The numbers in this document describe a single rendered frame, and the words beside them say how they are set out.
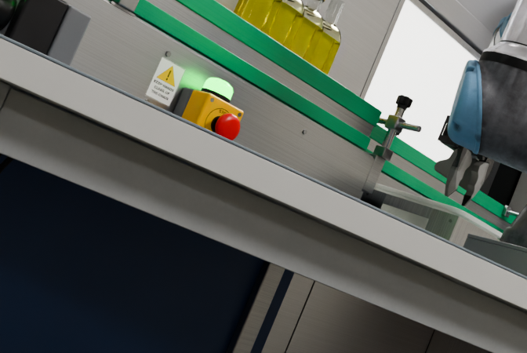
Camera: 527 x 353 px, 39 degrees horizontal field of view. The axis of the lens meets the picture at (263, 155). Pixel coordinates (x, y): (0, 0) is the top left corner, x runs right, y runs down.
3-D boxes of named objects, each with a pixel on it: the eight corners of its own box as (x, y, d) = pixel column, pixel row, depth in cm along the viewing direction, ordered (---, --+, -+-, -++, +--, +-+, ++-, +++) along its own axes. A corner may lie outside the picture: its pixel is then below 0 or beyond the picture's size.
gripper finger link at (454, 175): (427, 191, 139) (450, 151, 141) (452, 198, 134) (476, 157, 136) (419, 182, 137) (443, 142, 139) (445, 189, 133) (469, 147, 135)
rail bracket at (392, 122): (345, 149, 147) (368, 92, 148) (409, 167, 134) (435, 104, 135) (336, 144, 145) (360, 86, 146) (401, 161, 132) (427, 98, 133)
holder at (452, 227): (379, 240, 157) (394, 206, 157) (490, 282, 136) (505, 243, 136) (329, 216, 146) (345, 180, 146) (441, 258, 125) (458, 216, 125)
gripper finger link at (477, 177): (452, 201, 144) (463, 155, 144) (477, 209, 140) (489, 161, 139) (443, 199, 142) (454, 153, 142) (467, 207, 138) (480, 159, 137)
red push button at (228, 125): (232, 117, 106) (246, 120, 103) (221, 142, 105) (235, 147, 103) (212, 106, 103) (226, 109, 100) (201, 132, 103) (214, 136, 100)
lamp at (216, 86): (216, 103, 110) (224, 84, 110) (234, 107, 106) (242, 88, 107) (194, 90, 107) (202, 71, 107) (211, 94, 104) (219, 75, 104)
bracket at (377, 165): (339, 183, 145) (352, 151, 146) (373, 195, 138) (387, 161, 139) (327, 178, 143) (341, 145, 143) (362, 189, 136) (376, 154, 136)
